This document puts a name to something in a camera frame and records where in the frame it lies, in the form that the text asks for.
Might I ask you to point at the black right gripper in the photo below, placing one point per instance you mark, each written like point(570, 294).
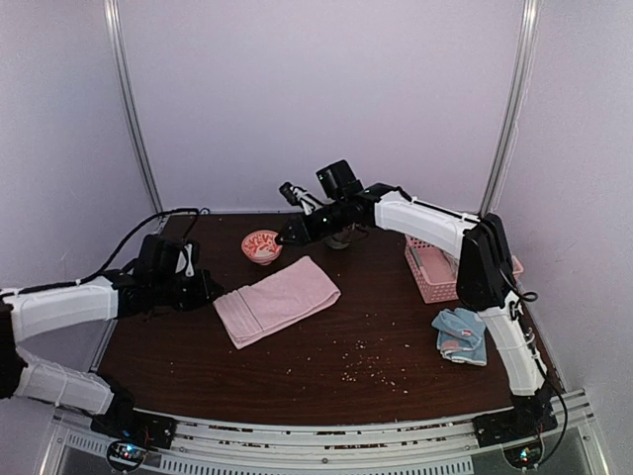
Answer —
point(300, 230)

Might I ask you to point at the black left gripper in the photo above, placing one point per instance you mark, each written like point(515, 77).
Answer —
point(204, 295)

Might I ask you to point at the large pink towel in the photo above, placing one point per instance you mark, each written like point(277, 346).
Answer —
point(276, 302)

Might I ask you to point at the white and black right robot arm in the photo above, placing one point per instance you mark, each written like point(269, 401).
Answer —
point(395, 210)

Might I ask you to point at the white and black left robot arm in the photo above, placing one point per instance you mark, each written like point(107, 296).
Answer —
point(28, 312)

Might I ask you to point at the red and white patterned bowl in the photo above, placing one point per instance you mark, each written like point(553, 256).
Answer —
point(260, 247)

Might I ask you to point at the white mug with coral pattern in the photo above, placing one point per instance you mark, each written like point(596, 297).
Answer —
point(340, 240)

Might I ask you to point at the pink perforated plastic basket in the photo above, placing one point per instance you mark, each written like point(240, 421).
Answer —
point(435, 277)

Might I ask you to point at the left round circuit board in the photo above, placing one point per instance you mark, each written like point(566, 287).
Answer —
point(125, 456)

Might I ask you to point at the round circuit board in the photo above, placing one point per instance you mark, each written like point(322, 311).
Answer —
point(125, 456)
point(525, 455)

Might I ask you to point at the blue patterned crumpled cloth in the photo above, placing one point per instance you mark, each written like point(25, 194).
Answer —
point(461, 336)

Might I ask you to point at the right round circuit board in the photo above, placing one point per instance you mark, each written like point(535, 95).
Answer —
point(525, 455)

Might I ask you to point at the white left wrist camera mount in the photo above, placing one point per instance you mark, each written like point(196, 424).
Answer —
point(187, 260)

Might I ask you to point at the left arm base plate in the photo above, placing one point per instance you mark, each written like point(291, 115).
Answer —
point(146, 430)

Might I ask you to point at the aluminium front rail frame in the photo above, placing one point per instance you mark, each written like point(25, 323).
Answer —
point(439, 446)

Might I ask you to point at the aluminium left corner post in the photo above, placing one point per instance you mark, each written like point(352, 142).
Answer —
point(115, 32)

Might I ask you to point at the aluminium corner post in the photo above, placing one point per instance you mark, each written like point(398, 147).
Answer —
point(518, 86)
point(115, 32)

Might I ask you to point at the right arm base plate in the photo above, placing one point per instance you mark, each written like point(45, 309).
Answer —
point(510, 426)

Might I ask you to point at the aluminium right corner post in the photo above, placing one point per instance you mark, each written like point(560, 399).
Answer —
point(518, 86)

